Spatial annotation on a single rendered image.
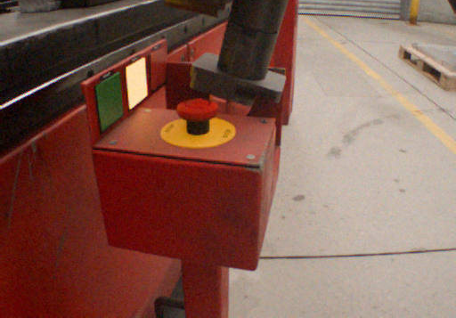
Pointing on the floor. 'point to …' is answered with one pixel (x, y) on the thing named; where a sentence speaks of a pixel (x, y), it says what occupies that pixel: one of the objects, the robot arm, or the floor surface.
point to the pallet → (428, 68)
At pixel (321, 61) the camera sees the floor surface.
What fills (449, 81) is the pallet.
